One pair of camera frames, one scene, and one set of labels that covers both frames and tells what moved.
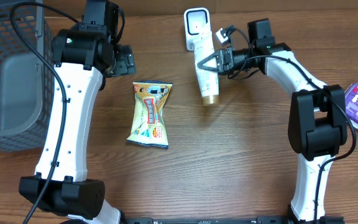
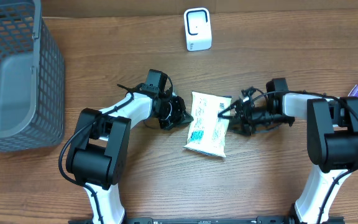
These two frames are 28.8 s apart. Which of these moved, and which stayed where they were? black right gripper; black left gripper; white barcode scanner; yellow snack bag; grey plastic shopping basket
Moved: black right gripper; black left gripper; yellow snack bag
Stayed: grey plastic shopping basket; white barcode scanner
